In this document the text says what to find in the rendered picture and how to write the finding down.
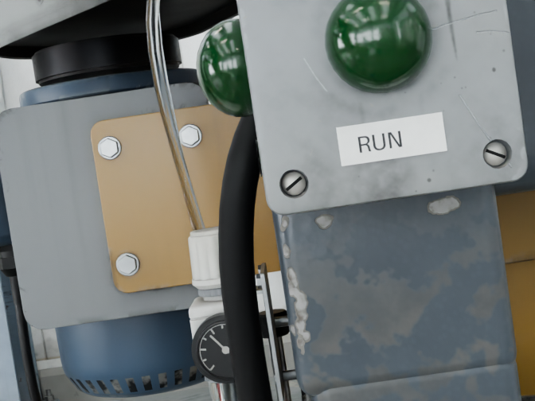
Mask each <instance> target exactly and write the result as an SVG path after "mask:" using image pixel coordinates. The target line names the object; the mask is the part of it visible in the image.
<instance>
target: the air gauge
mask: <svg viewBox="0 0 535 401"><path fill-rule="evenodd" d="M191 352H192V357H193V362H194V363H195V365H196V367H197V369H198V370H199V372H200V373H201V374H202V375H203V376H205V377H206V378H208V379H209V380H212V381H214V382H217V383H235V380H234V376H233V370H232V361H231V356H230V351H229V346H228V336H227V330H226V325H225V314H224V313H216V314H214V315H212V316H210V317H208V318H206V319H205V320H204V321H203V322H202V323H201V324H200V325H199V327H198V329H197V331H196V333H195V335H194V337H193V341H192V347H191Z"/></svg>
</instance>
